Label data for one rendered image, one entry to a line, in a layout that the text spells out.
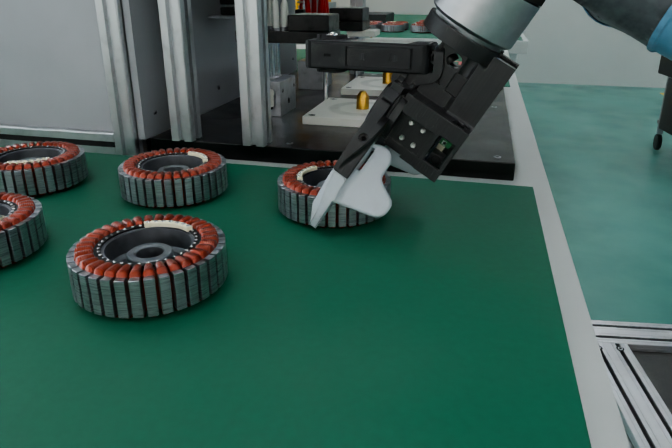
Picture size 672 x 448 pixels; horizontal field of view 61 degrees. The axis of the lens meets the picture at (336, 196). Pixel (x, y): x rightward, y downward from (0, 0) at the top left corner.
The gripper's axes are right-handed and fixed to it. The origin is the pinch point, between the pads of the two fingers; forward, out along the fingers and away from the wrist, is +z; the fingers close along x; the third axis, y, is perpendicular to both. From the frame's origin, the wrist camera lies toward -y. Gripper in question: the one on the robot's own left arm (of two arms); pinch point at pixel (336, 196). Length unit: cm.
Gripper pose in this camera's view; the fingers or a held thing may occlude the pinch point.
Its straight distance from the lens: 56.8
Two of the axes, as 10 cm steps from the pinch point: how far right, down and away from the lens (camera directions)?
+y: 8.0, 5.8, -1.3
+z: -4.6, 7.5, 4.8
